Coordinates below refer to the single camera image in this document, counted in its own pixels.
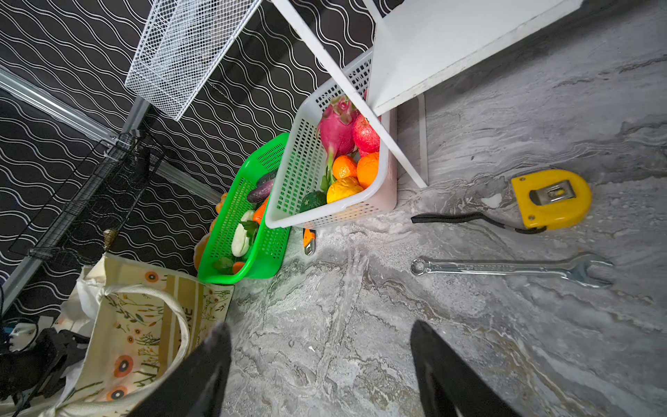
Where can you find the white two-tier shelf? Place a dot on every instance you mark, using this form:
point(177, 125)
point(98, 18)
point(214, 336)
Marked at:
point(421, 44)

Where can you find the pink dragon fruit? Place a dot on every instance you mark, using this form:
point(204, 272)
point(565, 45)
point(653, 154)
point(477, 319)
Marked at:
point(337, 125)

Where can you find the orange handled utility knife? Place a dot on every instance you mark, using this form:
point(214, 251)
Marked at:
point(309, 241)

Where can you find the white radish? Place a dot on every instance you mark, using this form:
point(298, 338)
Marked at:
point(241, 242)

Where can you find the yellow tape measure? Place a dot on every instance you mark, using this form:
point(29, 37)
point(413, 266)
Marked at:
point(552, 199)

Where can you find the white wire wall basket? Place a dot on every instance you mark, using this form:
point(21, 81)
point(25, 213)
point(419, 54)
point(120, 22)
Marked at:
point(181, 45)

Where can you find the orange fruit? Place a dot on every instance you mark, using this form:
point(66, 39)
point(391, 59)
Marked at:
point(344, 167)
point(367, 169)

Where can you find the metal wrench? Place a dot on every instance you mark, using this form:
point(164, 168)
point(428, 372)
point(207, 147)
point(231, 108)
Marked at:
point(574, 269)

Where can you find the orange carrot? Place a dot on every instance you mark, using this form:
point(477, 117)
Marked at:
point(260, 212)

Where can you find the dark green cucumber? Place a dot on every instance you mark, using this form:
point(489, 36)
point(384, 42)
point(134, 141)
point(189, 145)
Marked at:
point(313, 200)

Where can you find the black wire wall basket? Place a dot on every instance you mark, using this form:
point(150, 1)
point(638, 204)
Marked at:
point(86, 212)

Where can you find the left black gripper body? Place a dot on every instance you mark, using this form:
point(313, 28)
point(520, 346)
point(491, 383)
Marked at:
point(42, 367)

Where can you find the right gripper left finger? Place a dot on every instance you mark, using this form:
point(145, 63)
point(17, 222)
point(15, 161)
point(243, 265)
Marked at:
point(197, 387)

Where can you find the purple eggplant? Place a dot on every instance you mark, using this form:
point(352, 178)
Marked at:
point(261, 192)

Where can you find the cream canvas tote bag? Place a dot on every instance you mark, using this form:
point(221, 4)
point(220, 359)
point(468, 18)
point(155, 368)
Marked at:
point(143, 322)

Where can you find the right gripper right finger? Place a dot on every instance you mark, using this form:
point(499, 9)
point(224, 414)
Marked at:
point(447, 385)

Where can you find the green plastic basket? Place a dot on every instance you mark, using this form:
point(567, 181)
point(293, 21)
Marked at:
point(267, 246)

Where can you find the yellow mango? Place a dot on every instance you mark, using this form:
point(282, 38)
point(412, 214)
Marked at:
point(343, 188)

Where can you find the red apple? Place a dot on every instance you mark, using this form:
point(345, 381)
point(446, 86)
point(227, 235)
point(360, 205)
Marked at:
point(365, 137)

